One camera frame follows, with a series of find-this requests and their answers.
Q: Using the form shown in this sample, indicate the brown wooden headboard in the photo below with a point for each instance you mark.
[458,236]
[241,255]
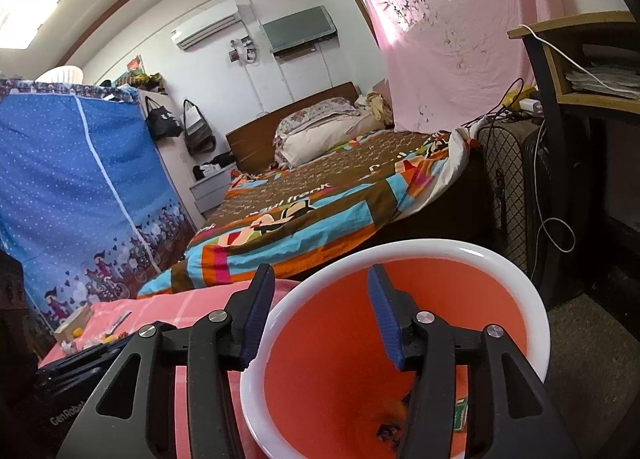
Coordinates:
[250,144]

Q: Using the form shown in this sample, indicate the black hanging bag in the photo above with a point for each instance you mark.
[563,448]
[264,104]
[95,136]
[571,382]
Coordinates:
[162,121]

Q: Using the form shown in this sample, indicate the grey hanging bag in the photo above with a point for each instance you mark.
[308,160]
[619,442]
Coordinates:
[199,131]

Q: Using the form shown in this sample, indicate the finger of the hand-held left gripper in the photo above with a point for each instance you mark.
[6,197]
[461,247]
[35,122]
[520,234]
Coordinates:
[112,344]

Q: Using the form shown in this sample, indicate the pink checkered tablecloth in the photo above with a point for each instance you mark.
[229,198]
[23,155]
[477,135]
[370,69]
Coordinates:
[200,304]

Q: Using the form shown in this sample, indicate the yellow crumpled cloth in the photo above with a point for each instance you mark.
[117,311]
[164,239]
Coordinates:
[379,106]

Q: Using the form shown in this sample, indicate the green packet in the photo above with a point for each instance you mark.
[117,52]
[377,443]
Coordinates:
[460,413]

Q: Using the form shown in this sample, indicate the wooden shelf desk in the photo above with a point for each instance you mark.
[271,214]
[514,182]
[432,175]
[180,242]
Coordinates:
[545,69]

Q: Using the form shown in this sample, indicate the white air conditioner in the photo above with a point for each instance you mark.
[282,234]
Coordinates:
[205,25]

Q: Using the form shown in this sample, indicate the dark lattice-pattern suitcase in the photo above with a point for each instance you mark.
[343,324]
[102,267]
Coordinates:
[510,199]

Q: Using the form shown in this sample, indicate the beige pillow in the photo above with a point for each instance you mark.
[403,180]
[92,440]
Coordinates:
[325,141]

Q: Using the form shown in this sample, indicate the orange bin with white rim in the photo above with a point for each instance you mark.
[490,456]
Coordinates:
[325,364]

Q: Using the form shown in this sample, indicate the floral pillow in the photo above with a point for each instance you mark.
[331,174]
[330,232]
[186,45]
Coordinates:
[315,114]

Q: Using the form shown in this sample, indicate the brown wooden furniture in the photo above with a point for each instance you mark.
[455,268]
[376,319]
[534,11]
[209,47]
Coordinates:
[12,319]

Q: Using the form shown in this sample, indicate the clothes pile on nightstand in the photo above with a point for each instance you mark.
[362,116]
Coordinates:
[215,166]

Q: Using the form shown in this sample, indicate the pink floral curtain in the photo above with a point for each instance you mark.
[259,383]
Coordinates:
[450,39]

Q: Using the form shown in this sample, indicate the clutter pile on cabinet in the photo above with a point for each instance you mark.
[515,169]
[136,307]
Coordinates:
[140,78]

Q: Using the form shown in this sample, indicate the blue printed fabric wardrobe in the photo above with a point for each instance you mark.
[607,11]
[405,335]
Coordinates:
[75,179]

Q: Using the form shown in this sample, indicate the white plastic chair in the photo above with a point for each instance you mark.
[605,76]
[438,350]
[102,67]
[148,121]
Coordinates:
[60,75]

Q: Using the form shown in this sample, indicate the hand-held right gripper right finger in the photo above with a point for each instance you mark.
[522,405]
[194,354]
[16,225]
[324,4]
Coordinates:
[385,319]

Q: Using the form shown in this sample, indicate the white ointment tube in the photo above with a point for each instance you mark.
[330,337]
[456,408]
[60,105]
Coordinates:
[120,323]

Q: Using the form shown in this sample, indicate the wall socket fixtures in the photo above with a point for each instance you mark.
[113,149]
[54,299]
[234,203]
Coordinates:
[245,50]

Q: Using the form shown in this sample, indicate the colourful patchwork blanket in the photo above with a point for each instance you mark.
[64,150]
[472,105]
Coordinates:
[310,199]

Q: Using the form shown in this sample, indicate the stack of papers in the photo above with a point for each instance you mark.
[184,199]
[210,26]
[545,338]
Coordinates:
[605,79]

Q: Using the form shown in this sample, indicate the dark crumpled wrapper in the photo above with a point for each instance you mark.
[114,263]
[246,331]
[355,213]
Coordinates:
[387,431]

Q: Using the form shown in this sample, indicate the thick old book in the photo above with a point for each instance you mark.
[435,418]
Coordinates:
[72,321]

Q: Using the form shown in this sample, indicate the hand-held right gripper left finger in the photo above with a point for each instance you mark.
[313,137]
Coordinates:
[257,319]

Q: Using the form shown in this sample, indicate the white nightstand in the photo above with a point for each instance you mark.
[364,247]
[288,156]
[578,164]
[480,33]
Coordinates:
[210,194]

